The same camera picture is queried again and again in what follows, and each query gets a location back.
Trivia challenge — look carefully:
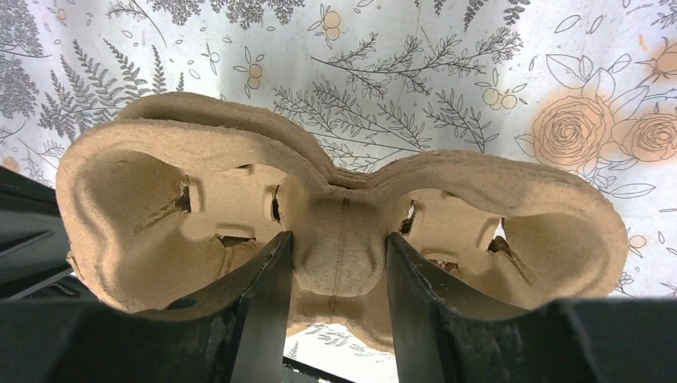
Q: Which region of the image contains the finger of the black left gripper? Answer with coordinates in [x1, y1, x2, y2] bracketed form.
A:
[1, 168, 96, 301]

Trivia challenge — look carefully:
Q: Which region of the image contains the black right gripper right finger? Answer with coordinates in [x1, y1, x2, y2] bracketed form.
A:
[386, 233, 676, 382]

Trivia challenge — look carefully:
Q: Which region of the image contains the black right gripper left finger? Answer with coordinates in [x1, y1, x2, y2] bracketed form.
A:
[1, 231, 293, 382]

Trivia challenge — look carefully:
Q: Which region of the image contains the cardboard cup carrier tray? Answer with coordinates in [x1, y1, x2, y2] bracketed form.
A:
[56, 119, 627, 351]

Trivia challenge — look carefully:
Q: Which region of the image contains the floral table mat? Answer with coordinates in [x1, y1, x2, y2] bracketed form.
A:
[0, 0, 677, 383]

